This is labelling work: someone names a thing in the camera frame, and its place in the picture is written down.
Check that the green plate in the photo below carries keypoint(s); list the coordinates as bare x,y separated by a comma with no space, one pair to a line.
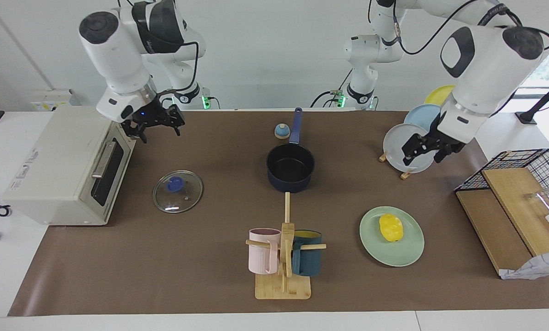
393,253

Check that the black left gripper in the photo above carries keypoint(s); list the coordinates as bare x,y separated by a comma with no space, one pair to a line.
432,138

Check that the brown table mat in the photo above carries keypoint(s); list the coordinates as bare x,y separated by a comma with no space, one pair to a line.
187,266

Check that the glass lid with blue knob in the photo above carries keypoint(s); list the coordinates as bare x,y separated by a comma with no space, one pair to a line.
184,197

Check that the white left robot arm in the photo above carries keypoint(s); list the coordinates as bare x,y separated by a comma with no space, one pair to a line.
485,69

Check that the beige toaster oven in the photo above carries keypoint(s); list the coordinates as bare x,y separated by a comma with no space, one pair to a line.
58,161

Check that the light blue plate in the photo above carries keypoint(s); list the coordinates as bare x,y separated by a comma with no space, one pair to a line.
421,117

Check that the pink mug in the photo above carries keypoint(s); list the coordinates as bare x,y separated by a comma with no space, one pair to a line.
261,253

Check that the wooden shelf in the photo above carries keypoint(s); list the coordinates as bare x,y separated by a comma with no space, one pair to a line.
508,207

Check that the black angled stand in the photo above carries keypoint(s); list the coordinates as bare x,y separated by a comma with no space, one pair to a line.
543,101

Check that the dark blue pot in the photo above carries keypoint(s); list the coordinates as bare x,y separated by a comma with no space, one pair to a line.
290,168

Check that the yellow plate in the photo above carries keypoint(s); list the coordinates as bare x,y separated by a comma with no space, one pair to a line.
437,95

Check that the white wall socket box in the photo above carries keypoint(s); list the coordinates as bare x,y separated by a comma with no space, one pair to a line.
49,99

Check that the white patterned cloth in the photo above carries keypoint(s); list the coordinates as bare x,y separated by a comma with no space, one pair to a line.
540,266

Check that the wooden mug rack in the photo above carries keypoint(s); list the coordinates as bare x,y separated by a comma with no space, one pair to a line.
283,287

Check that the clear glass cup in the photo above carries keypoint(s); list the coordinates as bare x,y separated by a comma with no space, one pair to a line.
543,200

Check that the wooden plate rack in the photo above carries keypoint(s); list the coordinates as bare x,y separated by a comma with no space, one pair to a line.
406,174

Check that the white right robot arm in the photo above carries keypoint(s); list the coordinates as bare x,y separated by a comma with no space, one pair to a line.
113,50

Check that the dark blue mug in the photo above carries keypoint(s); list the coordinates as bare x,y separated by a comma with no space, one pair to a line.
308,259

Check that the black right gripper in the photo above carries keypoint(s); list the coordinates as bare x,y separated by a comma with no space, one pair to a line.
152,116

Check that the grey plate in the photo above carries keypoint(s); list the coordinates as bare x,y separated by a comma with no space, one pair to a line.
396,147

